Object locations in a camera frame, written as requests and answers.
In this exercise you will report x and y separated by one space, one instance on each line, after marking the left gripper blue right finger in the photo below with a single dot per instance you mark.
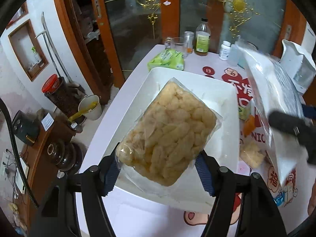
204 175

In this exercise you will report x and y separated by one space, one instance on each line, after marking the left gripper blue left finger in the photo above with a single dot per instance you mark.
110 178

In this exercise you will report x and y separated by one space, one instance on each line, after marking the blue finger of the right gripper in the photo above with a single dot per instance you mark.
309 111

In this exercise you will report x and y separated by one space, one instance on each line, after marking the white blue pouch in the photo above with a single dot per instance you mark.
276 99

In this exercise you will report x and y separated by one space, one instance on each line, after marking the rice puff cake pack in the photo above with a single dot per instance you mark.
169 135

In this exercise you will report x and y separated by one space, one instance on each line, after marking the rice puff cake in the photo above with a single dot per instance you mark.
251 154

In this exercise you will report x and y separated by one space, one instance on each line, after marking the white orange snack stick pack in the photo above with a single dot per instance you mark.
249 125

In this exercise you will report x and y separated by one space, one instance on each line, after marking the small green yellow packet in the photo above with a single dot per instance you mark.
246 111

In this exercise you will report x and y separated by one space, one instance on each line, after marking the person right hand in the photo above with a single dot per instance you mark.
312 200

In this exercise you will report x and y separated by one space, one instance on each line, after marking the white desktop organizer box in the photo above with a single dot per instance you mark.
298 64

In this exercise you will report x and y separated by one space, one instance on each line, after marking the white bucket yellow contents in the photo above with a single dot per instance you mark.
89 107

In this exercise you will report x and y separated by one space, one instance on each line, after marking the pink printed tablecloth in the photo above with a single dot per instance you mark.
143 217

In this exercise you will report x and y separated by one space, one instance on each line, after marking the translucent squeeze bottle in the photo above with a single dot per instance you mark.
234 55

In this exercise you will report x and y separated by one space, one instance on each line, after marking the red lid dark jar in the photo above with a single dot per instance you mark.
57 91

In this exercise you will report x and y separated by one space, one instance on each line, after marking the white pill bottle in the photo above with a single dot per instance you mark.
224 50

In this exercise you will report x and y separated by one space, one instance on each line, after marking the green tissue pack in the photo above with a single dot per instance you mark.
168 58

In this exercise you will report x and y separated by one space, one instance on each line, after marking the glass bottle green label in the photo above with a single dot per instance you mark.
202 38

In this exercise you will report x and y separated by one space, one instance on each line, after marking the clear drinking glass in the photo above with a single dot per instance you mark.
179 44

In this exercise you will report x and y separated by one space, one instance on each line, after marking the small spice jar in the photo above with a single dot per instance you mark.
189 39

